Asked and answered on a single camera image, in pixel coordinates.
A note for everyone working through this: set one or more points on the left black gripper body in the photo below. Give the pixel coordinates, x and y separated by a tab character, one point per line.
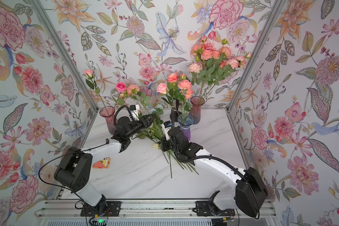
135	127

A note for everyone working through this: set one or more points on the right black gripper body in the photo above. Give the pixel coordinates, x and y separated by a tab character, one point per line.
170	145

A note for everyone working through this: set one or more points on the smoky pink glass vase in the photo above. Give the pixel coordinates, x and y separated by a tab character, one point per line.
108	114

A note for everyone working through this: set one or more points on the large pink rose stem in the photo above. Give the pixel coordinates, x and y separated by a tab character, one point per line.
163	90

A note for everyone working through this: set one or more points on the magenta pink rose stem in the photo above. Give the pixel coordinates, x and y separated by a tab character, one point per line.
119	95

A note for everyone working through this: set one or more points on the coral pink rose stem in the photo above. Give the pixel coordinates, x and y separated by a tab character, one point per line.
174	95

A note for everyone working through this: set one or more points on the pink rose spray stem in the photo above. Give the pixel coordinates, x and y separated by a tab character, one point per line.
186	91

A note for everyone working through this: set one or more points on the light pink rose stem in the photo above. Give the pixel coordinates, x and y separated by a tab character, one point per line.
91	82

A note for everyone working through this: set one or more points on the pale pink carnation stem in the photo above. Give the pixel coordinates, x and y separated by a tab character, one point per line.
197	80

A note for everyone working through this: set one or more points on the pink rose cluster stem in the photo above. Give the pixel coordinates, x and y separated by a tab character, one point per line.
197	47

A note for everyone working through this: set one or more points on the peach pink peony stem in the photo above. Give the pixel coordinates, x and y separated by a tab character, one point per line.
133	92

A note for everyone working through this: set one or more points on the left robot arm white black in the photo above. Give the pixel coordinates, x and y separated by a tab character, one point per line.
74	169

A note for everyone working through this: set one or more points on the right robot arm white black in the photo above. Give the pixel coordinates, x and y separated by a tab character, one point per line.
245	189

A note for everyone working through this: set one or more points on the purple blue glass vase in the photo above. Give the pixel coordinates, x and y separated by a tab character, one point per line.
185	123

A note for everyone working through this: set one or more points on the red glass vase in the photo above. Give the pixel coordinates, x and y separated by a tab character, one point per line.
197	102

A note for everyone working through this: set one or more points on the pink flower bouquet green stems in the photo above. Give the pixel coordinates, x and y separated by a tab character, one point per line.
157	135

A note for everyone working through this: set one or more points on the blue microphone on black stand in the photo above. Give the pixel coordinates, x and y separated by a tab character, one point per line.
175	113

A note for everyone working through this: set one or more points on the orange red card box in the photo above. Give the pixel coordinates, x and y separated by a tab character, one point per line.
102	164

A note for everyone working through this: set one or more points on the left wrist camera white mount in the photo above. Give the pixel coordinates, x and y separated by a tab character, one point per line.
134	109

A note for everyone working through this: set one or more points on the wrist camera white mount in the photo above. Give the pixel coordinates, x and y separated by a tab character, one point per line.
166	126
134	109

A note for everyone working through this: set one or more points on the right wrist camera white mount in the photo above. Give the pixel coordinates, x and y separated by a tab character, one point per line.
166	126

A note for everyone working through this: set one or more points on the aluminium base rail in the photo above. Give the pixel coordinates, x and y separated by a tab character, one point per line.
146	212

